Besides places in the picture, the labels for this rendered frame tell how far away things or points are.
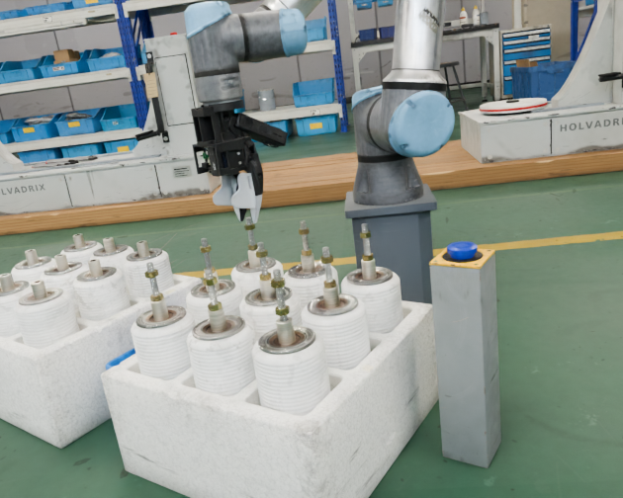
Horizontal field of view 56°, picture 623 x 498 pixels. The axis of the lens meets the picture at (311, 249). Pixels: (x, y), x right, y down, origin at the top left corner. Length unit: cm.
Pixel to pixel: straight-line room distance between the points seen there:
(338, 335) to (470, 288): 19
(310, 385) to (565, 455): 41
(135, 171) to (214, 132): 191
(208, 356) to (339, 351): 18
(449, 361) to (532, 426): 23
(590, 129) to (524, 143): 28
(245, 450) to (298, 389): 11
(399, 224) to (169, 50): 185
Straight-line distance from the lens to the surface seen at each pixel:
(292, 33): 101
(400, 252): 122
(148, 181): 286
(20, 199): 317
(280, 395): 76
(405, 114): 104
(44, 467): 114
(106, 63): 576
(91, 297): 119
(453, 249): 80
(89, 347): 114
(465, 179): 265
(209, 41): 98
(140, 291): 126
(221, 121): 100
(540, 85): 515
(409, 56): 108
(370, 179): 120
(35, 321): 113
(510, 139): 274
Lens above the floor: 59
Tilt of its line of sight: 17 degrees down
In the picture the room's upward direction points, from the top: 8 degrees counter-clockwise
